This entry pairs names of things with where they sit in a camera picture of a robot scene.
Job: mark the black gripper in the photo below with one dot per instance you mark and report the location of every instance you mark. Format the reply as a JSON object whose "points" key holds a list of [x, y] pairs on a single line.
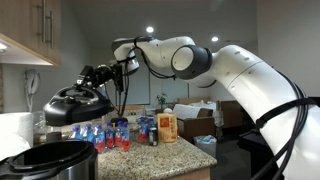
{"points": [[103, 74]]}

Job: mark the black rice cooker lid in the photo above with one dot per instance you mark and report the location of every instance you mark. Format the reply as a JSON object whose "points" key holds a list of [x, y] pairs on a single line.
{"points": [[76, 110]]}

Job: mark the black pressure cooker pot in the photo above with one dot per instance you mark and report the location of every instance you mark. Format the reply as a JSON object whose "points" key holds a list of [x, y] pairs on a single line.
{"points": [[50, 163]]}

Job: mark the blue cap water bottle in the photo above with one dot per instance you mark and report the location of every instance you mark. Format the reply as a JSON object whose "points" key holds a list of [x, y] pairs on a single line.
{"points": [[151, 123], [109, 138], [142, 133], [99, 140], [75, 133], [118, 136], [125, 140], [87, 133]]}

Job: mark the large white window blind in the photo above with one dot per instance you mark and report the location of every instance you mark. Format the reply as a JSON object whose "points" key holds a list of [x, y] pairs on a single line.
{"points": [[138, 90]]}

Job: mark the wooden chair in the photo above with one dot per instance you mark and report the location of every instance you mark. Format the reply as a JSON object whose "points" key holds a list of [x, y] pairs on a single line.
{"points": [[133, 110]]}

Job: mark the black bottle with cork cap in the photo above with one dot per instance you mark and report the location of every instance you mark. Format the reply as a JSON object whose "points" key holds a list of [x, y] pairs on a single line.
{"points": [[53, 136]]}

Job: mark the clear plastic bag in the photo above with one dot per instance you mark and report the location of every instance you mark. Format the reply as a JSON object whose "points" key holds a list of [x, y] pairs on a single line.
{"points": [[38, 123]]}

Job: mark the green potted plant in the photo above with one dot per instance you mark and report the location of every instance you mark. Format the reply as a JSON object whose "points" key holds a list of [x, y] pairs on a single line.
{"points": [[162, 100]]}

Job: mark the white paper towel roll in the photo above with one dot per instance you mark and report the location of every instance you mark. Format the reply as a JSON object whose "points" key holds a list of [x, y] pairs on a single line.
{"points": [[15, 125]]}

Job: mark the black drink can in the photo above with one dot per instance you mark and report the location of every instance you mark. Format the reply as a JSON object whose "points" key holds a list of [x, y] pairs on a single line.
{"points": [[153, 137]]}

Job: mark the white ball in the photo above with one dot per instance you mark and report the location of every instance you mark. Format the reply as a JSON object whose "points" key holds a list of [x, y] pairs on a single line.
{"points": [[168, 110]]}

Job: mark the round ceiling light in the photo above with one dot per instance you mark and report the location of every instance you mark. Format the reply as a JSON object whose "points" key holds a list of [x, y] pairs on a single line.
{"points": [[149, 29], [215, 39]]}

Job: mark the narrow white window blind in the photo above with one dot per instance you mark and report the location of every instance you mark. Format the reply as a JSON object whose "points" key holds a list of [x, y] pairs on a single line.
{"points": [[173, 91]]}

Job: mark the orange printed box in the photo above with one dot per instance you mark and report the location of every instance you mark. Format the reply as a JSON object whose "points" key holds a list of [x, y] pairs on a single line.
{"points": [[166, 128]]}

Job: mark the under cabinet light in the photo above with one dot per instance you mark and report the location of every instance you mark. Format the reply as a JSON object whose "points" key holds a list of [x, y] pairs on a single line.
{"points": [[2, 47]]}

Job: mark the brown cardboard box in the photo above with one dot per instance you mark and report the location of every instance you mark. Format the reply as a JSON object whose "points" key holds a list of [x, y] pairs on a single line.
{"points": [[196, 128]]}

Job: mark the grey trash bin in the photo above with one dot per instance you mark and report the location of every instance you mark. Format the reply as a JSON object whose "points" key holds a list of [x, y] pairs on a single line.
{"points": [[205, 145]]}

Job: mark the white hanging bag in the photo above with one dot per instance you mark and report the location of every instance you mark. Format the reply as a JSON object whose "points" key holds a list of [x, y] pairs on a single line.
{"points": [[218, 118]]}

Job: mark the wooden base cabinet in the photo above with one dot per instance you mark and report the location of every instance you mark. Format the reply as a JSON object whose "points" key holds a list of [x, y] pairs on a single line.
{"points": [[193, 174]]}

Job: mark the black office chair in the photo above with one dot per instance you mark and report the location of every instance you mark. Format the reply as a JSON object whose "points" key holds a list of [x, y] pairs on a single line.
{"points": [[245, 116]]}

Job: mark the black desk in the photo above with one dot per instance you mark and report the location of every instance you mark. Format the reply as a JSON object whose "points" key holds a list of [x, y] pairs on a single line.
{"points": [[250, 150]]}

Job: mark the white wall phone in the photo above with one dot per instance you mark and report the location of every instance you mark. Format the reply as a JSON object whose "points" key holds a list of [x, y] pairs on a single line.
{"points": [[32, 83]]}

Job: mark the wooden wall cabinet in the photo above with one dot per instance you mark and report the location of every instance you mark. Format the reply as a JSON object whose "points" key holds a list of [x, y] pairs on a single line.
{"points": [[20, 26]]}

